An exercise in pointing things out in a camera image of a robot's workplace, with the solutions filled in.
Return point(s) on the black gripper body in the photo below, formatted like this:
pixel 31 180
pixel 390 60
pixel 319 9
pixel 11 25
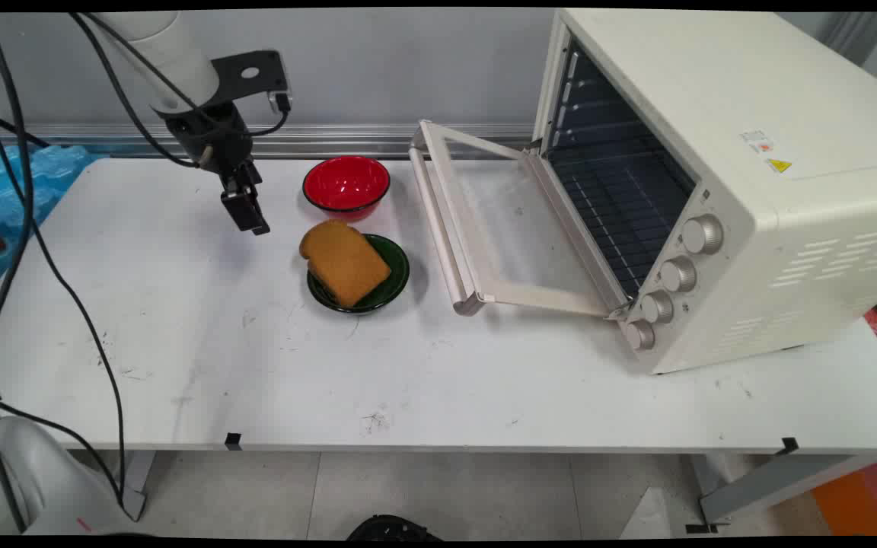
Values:
pixel 214 133

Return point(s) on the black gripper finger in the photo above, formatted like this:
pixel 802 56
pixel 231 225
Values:
pixel 237 202
pixel 253 183

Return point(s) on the cream glass oven door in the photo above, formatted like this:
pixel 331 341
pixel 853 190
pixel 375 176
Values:
pixel 450 228

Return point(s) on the red bowl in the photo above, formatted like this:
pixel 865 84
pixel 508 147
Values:
pixel 346 183

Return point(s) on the brown bread slice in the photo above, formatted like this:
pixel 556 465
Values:
pixel 343 262

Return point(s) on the dark green plate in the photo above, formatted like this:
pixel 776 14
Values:
pixel 397 270

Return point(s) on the blue bubble wrap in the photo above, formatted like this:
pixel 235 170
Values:
pixel 4 190

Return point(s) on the black tape marker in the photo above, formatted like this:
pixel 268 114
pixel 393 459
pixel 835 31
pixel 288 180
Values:
pixel 233 441
pixel 789 445

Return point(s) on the grey metal table leg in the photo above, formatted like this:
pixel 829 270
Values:
pixel 773 483
pixel 138 479

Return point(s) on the black round object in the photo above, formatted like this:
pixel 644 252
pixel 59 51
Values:
pixel 393 529

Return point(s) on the silver oven knob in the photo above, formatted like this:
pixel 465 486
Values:
pixel 703 234
pixel 640 335
pixel 678 274
pixel 657 306

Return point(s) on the white red label sticker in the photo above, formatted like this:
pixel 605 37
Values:
pixel 757 141

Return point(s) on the yellow warning sticker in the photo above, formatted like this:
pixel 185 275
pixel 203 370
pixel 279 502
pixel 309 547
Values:
pixel 779 165

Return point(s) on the cream toaster oven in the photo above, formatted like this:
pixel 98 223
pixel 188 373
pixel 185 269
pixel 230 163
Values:
pixel 773 99

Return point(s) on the orange box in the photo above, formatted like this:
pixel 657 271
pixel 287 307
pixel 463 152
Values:
pixel 861 498

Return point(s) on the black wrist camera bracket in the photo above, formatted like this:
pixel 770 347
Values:
pixel 252 76

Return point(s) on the aluminium rail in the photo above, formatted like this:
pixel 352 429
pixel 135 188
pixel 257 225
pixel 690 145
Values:
pixel 347 141

